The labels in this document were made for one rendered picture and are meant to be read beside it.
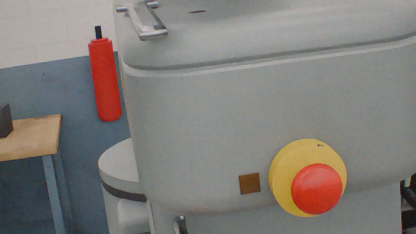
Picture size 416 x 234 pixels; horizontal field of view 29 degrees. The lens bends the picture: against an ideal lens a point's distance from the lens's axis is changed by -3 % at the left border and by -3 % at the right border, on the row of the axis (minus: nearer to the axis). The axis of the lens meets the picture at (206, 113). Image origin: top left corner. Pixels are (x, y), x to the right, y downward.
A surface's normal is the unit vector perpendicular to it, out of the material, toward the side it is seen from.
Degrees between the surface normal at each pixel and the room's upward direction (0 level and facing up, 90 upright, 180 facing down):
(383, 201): 90
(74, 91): 90
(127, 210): 0
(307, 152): 90
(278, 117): 90
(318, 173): 56
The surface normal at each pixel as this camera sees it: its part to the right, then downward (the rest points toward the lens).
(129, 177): -0.11, -0.96
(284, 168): 0.13, 0.22
